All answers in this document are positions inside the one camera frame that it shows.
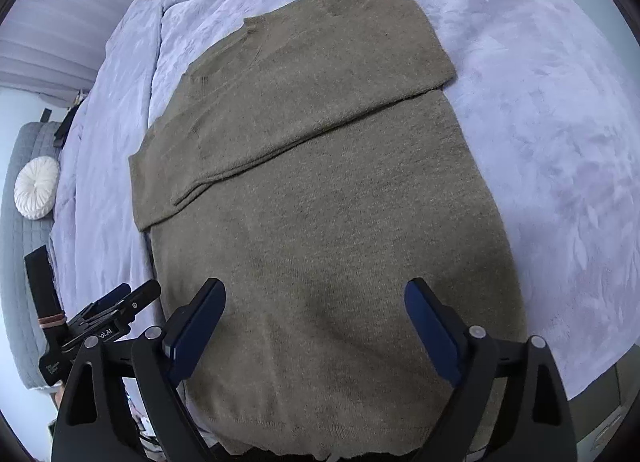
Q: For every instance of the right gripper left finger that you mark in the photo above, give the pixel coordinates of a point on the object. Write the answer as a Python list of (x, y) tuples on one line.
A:
[(95, 422)]

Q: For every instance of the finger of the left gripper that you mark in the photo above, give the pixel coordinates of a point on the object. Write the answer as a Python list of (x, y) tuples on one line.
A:
[(141, 297), (110, 299)]

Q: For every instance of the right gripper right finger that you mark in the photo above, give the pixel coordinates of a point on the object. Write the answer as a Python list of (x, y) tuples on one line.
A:
[(533, 422)]

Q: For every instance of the taupe knit sweater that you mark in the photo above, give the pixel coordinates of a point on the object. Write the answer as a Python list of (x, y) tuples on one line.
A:
[(311, 162)]

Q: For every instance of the round white cushion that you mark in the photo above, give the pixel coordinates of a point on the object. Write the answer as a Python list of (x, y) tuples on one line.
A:
[(35, 187)]

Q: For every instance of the grey quilted sofa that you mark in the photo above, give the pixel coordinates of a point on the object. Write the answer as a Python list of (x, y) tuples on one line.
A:
[(36, 324)]

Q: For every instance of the grey pleated curtain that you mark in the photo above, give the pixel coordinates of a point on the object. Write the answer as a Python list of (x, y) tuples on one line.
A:
[(54, 48)]

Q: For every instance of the lavender plush bed blanket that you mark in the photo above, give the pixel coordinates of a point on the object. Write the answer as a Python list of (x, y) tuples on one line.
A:
[(550, 114)]

